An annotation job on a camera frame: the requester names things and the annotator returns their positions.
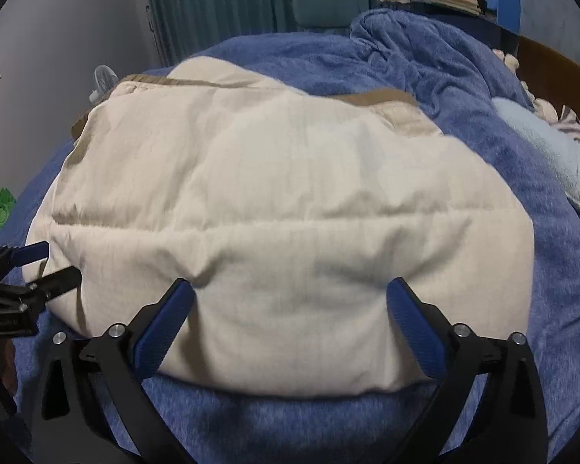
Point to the cream hooded puffer jacket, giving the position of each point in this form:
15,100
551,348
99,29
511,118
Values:
280,193

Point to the teal curtain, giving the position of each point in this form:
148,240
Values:
212,0

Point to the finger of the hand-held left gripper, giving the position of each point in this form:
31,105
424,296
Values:
29,253
58,281

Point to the blue fleece blanket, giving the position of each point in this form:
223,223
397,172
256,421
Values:
464,106

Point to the dark blue bookshelf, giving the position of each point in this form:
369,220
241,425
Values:
483,26

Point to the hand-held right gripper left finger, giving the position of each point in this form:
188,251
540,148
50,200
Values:
167,324

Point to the light blue towel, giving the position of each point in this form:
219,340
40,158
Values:
556,154

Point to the teal chair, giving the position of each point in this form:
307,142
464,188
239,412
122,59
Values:
324,7

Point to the wooden headboard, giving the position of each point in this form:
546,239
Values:
556,72

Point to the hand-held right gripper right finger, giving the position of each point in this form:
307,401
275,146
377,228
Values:
411,324

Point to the white small fan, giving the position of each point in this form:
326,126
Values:
104,82

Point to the blue file box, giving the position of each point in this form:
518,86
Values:
507,2

